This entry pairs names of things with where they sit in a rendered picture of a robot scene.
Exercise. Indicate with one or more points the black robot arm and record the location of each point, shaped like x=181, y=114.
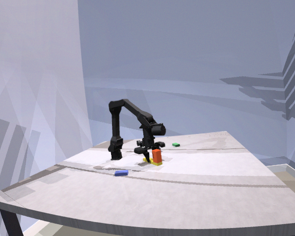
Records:
x=149, y=125

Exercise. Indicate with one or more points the blue flat bar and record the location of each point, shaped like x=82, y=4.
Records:
x=121, y=173

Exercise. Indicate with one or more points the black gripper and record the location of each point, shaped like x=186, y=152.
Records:
x=149, y=144

